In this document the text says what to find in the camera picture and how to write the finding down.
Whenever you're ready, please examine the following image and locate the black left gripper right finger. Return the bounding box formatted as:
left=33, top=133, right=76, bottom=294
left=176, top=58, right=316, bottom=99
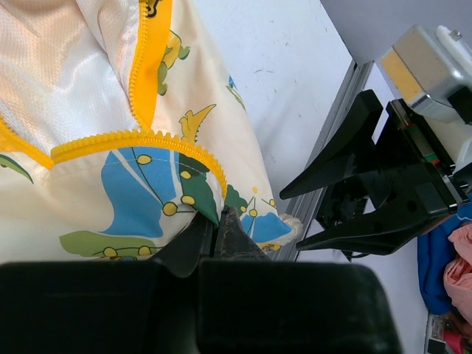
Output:
left=215, top=206, right=270, bottom=261

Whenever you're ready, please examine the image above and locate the pink cloth pile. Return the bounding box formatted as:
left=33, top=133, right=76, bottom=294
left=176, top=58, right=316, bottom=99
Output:
left=443, top=223, right=471, bottom=325

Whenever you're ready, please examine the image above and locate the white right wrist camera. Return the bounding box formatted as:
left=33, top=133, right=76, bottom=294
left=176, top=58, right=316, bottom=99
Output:
left=381, top=25, right=471, bottom=173

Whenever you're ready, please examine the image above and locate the aluminium table frame rail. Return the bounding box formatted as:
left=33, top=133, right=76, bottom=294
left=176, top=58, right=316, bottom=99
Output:
left=271, top=61, right=374, bottom=262

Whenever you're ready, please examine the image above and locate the blue cloth pile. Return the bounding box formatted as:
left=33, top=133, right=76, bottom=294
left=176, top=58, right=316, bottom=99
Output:
left=417, top=215, right=471, bottom=315

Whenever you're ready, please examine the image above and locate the yellow cream printed child jacket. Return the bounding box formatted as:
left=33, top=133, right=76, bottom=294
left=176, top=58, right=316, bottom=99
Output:
left=1, top=1, right=302, bottom=263

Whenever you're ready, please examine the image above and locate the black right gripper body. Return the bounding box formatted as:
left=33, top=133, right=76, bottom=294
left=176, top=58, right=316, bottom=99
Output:
left=373, top=99, right=471, bottom=216

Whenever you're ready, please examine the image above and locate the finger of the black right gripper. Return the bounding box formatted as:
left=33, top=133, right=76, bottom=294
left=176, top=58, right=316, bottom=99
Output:
left=296, top=198, right=453, bottom=255
left=280, top=89, right=384, bottom=200

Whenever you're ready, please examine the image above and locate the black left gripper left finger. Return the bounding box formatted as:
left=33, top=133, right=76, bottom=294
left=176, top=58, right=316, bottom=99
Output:
left=150, top=213, right=215, bottom=278

